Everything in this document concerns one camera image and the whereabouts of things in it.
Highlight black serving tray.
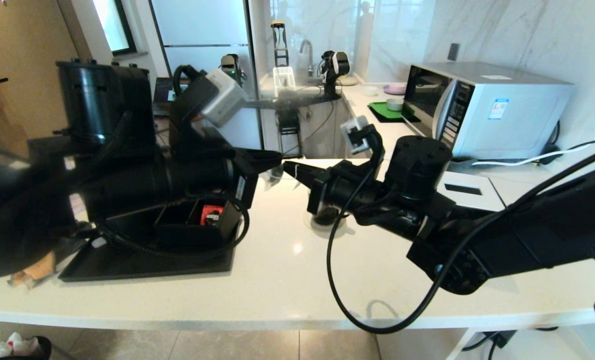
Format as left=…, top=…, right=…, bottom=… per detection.
left=57, top=200, right=238, bottom=282

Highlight black laptop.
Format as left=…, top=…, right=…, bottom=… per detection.
left=152, top=77, right=178, bottom=117

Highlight black rig stand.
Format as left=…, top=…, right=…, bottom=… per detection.
left=242, top=20, right=342, bottom=160

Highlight green tray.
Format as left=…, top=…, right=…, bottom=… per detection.
left=367, top=101, right=421, bottom=124

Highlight chrome faucet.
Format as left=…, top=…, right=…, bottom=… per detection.
left=299, top=39, right=314, bottom=77

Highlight red packet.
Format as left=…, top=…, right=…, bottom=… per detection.
left=200, top=205, right=223, bottom=226

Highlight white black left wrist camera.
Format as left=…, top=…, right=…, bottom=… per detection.
left=199, top=69, right=248, bottom=129

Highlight black compartment box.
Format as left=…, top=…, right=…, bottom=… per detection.
left=153, top=197, right=243, bottom=251

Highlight silver microwave oven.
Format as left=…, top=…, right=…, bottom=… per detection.
left=401, top=61, right=575, bottom=161

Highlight black power supply brick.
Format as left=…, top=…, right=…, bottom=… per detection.
left=480, top=329, right=518, bottom=349

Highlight thick white power cable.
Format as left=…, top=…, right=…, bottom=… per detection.
left=470, top=107, right=595, bottom=168

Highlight thick black charger cable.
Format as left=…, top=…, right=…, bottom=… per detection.
left=460, top=325, right=561, bottom=360

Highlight black device green light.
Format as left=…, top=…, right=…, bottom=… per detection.
left=220, top=53, right=244, bottom=83

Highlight black power cable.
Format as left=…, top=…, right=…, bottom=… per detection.
left=542, top=137, right=595, bottom=162

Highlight black trash bin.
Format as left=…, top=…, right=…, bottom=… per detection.
left=0, top=332, right=53, bottom=360

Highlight mesh tea bag with tag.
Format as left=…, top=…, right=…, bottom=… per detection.
left=269, top=162, right=301, bottom=191

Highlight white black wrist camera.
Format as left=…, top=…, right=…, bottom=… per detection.
left=199, top=69, right=248, bottom=129
left=340, top=116, right=386, bottom=168

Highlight black framed window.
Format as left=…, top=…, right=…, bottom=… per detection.
left=91, top=0, right=138, bottom=57

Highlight black tissue box white lid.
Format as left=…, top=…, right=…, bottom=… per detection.
left=436, top=171, right=507, bottom=212

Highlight round translucent coaster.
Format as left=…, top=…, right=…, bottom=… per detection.
left=303, top=212, right=347, bottom=232

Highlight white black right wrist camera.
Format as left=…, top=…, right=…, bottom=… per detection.
left=340, top=116, right=386, bottom=168

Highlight orange grey oven glove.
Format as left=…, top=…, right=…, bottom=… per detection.
left=8, top=251, right=57, bottom=291

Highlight silver refrigerator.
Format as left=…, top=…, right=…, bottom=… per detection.
left=149, top=0, right=266, bottom=160

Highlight black mug white inside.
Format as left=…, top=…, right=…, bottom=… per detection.
left=311, top=206, right=349, bottom=227

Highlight black device white band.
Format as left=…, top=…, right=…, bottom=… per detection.
left=318, top=50, right=351, bottom=97

